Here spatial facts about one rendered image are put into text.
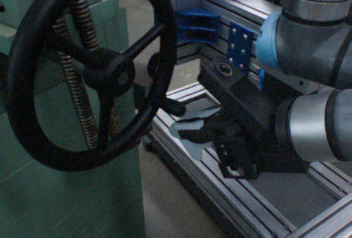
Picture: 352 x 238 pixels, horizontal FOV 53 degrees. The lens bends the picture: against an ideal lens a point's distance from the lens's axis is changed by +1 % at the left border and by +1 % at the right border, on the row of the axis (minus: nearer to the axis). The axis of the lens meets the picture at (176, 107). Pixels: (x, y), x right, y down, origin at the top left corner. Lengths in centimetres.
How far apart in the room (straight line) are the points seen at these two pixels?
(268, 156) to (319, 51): 14
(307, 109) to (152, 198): 103
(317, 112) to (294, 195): 78
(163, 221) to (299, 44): 96
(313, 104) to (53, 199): 57
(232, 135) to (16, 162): 40
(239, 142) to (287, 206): 70
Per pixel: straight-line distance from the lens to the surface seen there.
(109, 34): 72
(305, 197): 115
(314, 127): 38
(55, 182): 77
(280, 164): 45
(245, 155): 44
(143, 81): 82
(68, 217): 86
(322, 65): 46
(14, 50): 38
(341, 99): 38
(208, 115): 50
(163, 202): 134
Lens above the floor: 105
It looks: 36 degrees down
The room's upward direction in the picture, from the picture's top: straight up
